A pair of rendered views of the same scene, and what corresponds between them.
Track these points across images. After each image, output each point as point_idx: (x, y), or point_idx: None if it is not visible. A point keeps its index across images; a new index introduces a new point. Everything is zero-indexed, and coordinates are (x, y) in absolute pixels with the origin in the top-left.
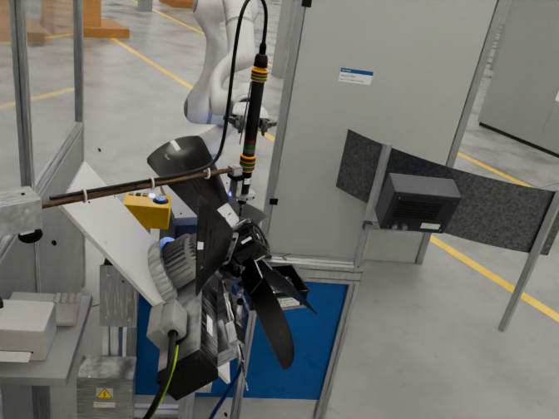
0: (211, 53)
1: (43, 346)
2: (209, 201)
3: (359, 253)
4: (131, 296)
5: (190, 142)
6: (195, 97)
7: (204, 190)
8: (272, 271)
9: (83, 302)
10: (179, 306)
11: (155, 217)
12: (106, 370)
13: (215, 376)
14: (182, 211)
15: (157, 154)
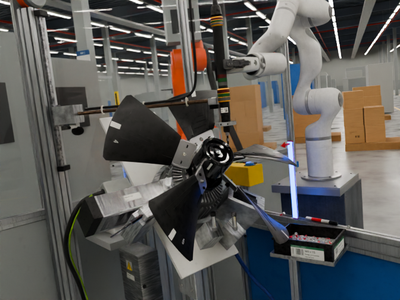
0: (299, 53)
1: None
2: (197, 127)
3: None
4: None
5: (207, 93)
6: (294, 91)
7: (197, 120)
8: (236, 188)
9: None
10: (124, 181)
11: (241, 175)
12: (134, 249)
13: (93, 216)
14: (283, 183)
15: (175, 97)
